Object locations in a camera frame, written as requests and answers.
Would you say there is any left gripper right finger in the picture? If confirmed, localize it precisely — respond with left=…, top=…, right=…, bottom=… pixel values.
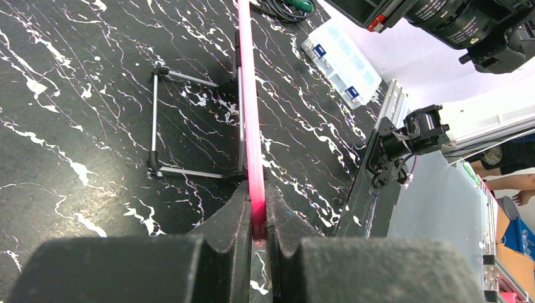
left=266, top=184, right=485, bottom=302

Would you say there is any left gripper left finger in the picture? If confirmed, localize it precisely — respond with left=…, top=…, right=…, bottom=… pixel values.
left=8, top=182, right=252, bottom=302

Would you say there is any pink framed whiteboard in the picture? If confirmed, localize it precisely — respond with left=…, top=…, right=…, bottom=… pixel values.
left=237, top=1, right=266, bottom=241

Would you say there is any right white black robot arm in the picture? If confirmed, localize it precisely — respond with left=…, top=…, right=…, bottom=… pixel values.
left=331, top=1, right=534, bottom=188

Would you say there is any clear plastic screw box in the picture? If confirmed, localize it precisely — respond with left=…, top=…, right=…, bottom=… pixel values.
left=301, top=18, right=382, bottom=109

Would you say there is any person in background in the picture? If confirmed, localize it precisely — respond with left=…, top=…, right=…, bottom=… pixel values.
left=467, top=134, right=534, bottom=206

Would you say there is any green connector plug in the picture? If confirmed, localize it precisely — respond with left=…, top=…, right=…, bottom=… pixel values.
left=286, top=0, right=315, bottom=13

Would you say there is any metal wire whiteboard stand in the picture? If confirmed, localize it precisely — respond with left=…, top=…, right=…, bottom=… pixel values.
left=146, top=30, right=248, bottom=183

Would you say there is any aluminium frame rail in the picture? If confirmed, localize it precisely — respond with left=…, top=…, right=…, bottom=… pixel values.
left=386, top=88, right=534, bottom=302

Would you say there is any black coiled cable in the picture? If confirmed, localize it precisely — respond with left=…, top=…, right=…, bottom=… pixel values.
left=250, top=0, right=317, bottom=23

